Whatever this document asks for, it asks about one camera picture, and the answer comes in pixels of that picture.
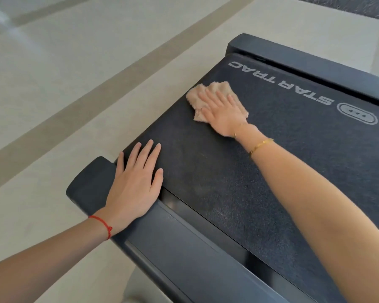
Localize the black treadmill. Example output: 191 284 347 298
65 33 379 303

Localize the beige cleaning cloth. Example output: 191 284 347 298
185 81 249 123

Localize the gold bangle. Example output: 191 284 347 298
248 138 275 157

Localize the person's left forearm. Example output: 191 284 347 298
0 217 112 303

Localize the person's right forearm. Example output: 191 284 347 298
236 124 379 303

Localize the person's right hand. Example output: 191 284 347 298
198 89 251 138

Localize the red string bracelet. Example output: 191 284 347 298
88 215 113 241

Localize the person's left hand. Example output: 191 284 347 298
96 139 164 234

